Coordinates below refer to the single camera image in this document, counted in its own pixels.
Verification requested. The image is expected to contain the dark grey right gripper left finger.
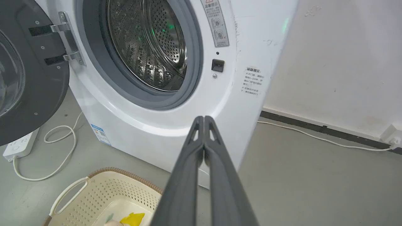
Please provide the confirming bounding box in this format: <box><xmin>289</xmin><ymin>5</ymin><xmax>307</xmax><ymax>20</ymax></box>
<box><xmin>150</xmin><ymin>116</ymin><xmax>205</xmax><ymax>226</ymax></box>

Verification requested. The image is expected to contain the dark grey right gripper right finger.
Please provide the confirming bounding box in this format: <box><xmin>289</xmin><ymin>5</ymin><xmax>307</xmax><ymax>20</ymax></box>
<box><xmin>204</xmin><ymin>116</ymin><xmax>258</xmax><ymax>226</ymax></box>

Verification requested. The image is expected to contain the white front-load washing machine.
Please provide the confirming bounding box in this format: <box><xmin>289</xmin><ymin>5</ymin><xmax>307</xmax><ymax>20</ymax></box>
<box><xmin>34</xmin><ymin>0</ymin><xmax>299</xmax><ymax>190</ymax></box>

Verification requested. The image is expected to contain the dark grey washer door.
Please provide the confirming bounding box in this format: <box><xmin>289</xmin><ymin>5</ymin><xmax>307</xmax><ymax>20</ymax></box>
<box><xmin>0</xmin><ymin>0</ymin><xmax>70</xmax><ymax>147</ymax></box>

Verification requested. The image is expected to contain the yellow cloth item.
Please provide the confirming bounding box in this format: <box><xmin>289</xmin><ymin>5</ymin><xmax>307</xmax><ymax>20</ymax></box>
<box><xmin>120</xmin><ymin>213</ymin><xmax>145</xmax><ymax>226</ymax></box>

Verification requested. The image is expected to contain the cream perforated laundry basket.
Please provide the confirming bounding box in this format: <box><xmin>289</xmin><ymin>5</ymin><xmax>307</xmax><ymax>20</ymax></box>
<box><xmin>43</xmin><ymin>167</ymin><xmax>164</xmax><ymax>226</ymax></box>

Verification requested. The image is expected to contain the white power strip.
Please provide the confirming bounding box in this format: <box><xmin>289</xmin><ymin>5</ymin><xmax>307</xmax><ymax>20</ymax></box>
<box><xmin>3</xmin><ymin>127</ymin><xmax>40</xmax><ymax>162</ymax></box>

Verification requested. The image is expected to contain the white wall plug cable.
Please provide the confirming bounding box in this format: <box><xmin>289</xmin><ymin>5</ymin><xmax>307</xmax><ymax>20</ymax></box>
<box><xmin>257</xmin><ymin>121</ymin><xmax>397</xmax><ymax>152</ymax></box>

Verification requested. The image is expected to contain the white power strip cable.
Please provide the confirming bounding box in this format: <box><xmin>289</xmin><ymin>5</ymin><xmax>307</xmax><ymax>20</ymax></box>
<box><xmin>12</xmin><ymin>111</ymin><xmax>83</xmax><ymax>181</ymax></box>

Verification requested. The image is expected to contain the white wall socket plug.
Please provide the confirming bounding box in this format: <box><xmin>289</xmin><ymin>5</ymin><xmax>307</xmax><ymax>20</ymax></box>
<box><xmin>379</xmin><ymin>124</ymin><xmax>402</xmax><ymax>149</ymax></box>

